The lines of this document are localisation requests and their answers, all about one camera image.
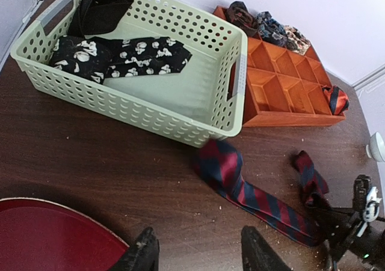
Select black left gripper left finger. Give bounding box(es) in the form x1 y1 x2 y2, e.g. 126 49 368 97
109 227 159 271

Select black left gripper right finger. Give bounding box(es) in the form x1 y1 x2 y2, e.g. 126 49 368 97
241 226 291 271

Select red navy striped tie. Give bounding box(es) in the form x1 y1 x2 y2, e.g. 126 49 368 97
192 139 330 247

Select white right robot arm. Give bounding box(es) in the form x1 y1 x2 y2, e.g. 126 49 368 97
313 208 384 270

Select round red tray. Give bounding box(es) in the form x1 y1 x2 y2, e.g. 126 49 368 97
1 197 129 270

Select white ceramic bowl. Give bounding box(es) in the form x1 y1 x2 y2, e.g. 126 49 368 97
365 132 385 162

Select pale green plastic basket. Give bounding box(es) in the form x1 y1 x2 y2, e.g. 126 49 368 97
11 0 247 147

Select orange wooden divider tray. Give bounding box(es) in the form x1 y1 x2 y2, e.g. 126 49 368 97
212 5 347 128

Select orange navy rolled tie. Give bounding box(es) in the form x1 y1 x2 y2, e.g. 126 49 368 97
322 85 350 115

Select black white floral tie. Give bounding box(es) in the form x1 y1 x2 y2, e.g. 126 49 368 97
48 35 193 84

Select beige patterned rolled tie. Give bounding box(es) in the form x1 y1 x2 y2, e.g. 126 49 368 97
284 25 312 55

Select brown patterned rolled tie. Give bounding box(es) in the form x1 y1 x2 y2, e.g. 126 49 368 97
225 1 259 37

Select black rolled tie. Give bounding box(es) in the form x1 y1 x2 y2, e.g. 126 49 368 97
67 0 134 37

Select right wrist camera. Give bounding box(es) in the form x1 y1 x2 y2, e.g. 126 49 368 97
353 174 381 223

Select aluminium corner post right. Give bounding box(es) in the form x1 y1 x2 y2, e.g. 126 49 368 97
353 64 385 91

